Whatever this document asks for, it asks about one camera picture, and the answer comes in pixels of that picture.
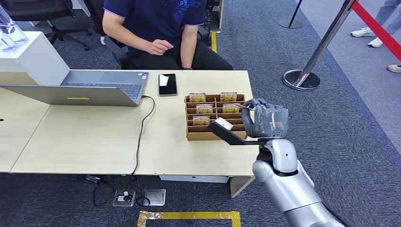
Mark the floor socket with plug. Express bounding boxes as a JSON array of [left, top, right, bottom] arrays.
[[112, 189, 136, 208]]

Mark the wooden card holder box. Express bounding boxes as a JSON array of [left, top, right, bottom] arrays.
[[184, 93, 248, 141]]

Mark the grey laptop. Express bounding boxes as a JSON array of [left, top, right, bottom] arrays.
[[0, 70, 150, 107]]

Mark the metal floor socket cover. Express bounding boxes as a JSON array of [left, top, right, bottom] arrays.
[[144, 188, 166, 207]]

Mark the clear acrylic display piece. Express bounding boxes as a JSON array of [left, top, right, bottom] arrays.
[[0, 4, 29, 52]]

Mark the chrome stanchion post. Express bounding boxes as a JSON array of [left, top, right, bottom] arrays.
[[282, 0, 356, 91]]

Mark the black smartphone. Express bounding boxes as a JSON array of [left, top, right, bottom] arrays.
[[158, 73, 178, 97]]

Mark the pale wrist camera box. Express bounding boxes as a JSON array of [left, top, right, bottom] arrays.
[[216, 117, 234, 131]]

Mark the white pedestal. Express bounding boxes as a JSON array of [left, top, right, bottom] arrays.
[[0, 31, 70, 86]]

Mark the yellow floor tape frame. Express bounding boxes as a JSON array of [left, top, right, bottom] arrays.
[[137, 210, 241, 227]]

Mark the yellow floor tape strip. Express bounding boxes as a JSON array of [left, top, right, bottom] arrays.
[[210, 30, 218, 53]]

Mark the red barrier belt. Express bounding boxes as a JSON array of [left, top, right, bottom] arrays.
[[350, 0, 401, 61]]

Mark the black power cable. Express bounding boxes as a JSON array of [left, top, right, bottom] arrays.
[[93, 95, 157, 208]]

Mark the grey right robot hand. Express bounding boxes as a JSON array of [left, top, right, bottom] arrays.
[[240, 98, 289, 140]]

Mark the person's right hand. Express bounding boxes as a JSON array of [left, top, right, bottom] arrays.
[[146, 40, 174, 56]]

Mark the dark sign stand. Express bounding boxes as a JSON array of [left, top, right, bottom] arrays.
[[278, 0, 304, 29]]

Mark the wooden table leg panel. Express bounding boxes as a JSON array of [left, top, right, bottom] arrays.
[[229, 176, 255, 198]]

